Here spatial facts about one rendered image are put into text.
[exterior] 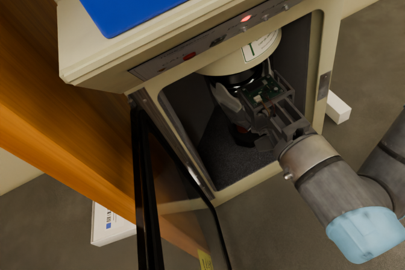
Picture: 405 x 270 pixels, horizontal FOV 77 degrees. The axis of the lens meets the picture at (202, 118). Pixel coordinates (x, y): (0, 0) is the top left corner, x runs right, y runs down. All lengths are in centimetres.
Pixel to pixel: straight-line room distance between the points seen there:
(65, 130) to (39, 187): 78
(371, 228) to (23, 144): 35
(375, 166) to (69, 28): 40
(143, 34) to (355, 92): 77
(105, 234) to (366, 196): 60
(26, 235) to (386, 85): 114
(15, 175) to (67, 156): 87
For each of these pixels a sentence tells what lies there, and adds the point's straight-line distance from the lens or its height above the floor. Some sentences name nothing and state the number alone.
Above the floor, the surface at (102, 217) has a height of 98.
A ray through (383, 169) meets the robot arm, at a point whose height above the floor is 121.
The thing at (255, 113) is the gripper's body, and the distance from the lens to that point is 39.
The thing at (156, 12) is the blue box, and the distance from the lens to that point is 17.
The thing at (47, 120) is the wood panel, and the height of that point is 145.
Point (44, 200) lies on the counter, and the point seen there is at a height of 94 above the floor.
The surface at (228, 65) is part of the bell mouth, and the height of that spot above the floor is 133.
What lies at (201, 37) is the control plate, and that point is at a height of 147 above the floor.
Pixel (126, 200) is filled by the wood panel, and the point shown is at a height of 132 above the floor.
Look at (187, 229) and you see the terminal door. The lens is 35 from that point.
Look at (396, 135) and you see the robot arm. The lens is 43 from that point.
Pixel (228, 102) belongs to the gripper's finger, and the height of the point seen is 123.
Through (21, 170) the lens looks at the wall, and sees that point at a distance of 110.
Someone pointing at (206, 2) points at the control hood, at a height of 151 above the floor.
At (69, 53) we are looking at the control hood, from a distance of 18.
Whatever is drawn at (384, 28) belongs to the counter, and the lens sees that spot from 111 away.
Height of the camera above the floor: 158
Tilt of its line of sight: 50 degrees down
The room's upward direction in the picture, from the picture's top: 24 degrees counter-clockwise
